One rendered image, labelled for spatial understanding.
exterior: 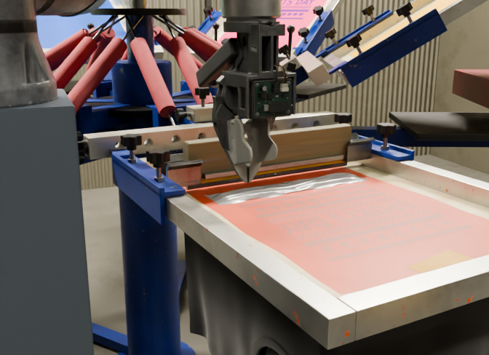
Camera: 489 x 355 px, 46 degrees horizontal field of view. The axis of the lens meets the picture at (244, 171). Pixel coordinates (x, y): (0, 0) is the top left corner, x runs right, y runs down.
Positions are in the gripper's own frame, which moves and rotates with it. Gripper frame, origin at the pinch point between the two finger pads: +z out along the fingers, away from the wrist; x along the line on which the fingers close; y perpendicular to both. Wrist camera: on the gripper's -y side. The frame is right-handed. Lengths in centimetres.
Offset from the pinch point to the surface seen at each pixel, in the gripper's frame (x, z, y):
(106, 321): 19, 108, -163
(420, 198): 45.8, 14.2, -11.7
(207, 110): 24, 2, -64
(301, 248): 11.1, 14.3, -2.0
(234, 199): 12.7, 13.6, -27.5
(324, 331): -2.1, 12.8, 21.8
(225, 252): -2.0, 12.3, -2.0
